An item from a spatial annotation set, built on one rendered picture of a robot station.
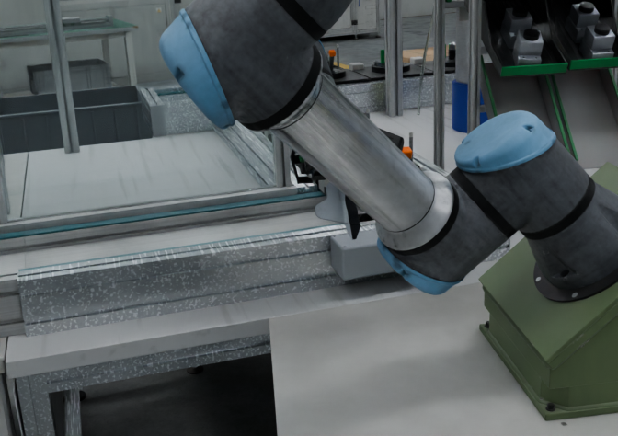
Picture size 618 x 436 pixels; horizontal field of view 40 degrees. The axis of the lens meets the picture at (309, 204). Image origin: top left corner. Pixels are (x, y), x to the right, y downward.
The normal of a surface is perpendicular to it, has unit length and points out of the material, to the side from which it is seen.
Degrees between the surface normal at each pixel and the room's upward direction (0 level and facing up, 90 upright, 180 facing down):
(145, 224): 90
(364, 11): 90
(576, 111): 45
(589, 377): 90
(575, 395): 90
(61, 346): 0
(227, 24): 74
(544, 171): 82
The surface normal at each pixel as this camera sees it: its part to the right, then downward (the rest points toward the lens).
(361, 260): 0.28, 0.29
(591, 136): 0.04, -0.45
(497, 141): -0.58, -0.74
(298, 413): -0.04, -0.95
